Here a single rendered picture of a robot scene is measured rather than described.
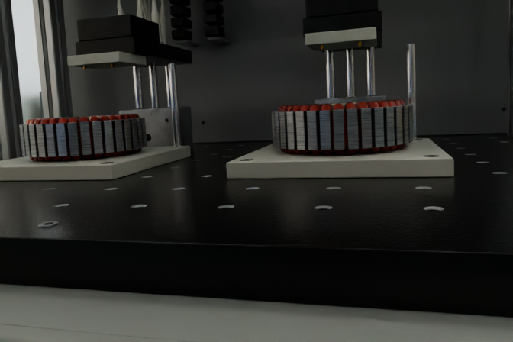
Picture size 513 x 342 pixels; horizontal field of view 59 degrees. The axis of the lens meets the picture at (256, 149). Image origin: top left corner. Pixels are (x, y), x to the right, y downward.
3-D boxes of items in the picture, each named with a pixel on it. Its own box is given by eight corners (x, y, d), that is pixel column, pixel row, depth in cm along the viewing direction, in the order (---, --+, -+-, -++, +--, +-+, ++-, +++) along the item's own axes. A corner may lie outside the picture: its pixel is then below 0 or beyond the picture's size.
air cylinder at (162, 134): (176, 152, 54) (173, 106, 54) (121, 153, 56) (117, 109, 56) (193, 148, 59) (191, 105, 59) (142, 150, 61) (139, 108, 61)
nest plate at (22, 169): (112, 180, 35) (111, 164, 35) (-42, 181, 39) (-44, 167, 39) (191, 156, 49) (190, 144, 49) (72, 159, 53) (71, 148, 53)
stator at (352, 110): (408, 156, 30) (408, 99, 30) (253, 156, 34) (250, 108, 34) (416, 140, 40) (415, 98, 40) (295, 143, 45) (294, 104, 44)
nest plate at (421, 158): (454, 177, 28) (453, 157, 28) (226, 179, 32) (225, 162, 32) (429, 150, 43) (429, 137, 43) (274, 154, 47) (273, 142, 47)
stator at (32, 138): (96, 162, 37) (92, 115, 36) (-6, 162, 41) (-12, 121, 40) (169, 147, 47) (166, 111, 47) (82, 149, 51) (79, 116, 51)
